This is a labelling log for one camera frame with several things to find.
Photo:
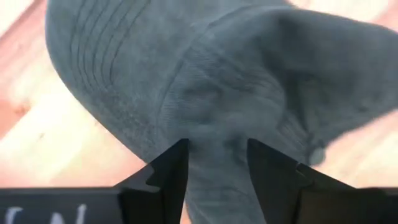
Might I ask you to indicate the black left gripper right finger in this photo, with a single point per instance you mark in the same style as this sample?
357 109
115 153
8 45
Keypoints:
273 183

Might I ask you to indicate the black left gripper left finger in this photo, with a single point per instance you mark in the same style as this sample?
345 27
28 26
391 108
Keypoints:
161 186

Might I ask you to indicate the grey cap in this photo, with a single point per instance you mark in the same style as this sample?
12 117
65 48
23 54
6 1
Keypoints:
217 77

